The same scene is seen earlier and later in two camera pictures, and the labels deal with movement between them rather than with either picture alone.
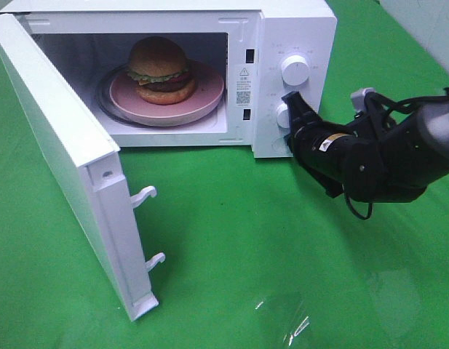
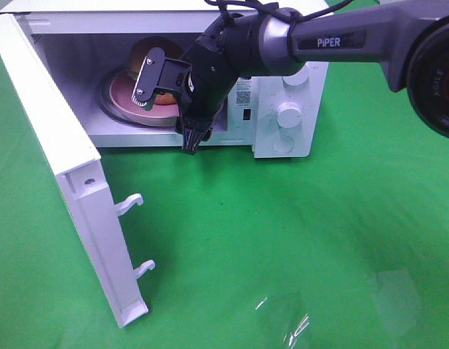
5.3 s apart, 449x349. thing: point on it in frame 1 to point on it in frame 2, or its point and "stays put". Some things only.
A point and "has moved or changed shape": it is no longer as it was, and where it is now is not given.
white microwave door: [84, 157] has moved or changed shape
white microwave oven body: [262, 50] stays put
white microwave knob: [282, 115] stays put
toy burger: [161, 69] has moved or changed shape
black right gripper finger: [300, 110] to [208, 134]
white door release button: [279, 145] stays put
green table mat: [255, 254] stays put
